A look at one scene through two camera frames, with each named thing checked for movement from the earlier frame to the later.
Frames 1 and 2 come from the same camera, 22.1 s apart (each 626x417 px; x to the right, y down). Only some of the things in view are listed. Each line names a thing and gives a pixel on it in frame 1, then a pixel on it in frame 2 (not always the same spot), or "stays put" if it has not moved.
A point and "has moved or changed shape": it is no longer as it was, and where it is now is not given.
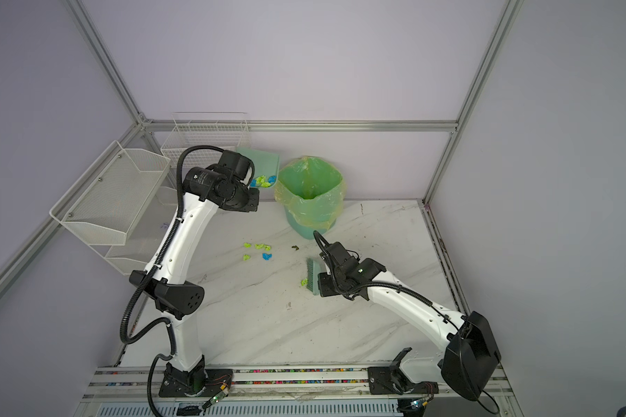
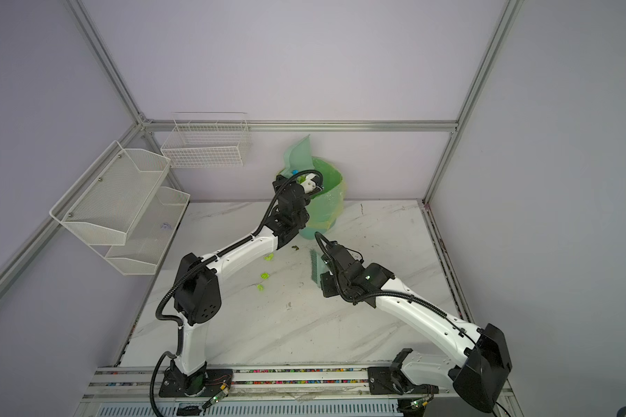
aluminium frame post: (105, 60) stays put
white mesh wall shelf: (121, 207) stays put
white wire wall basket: (225, 130) stays put
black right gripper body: (328, 283) stays put
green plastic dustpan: (265, 163) to (298, 157)
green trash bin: (312, 193) stays put
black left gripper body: (243, 201) to (305, 217)
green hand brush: (313, 268) has moved or changed shape
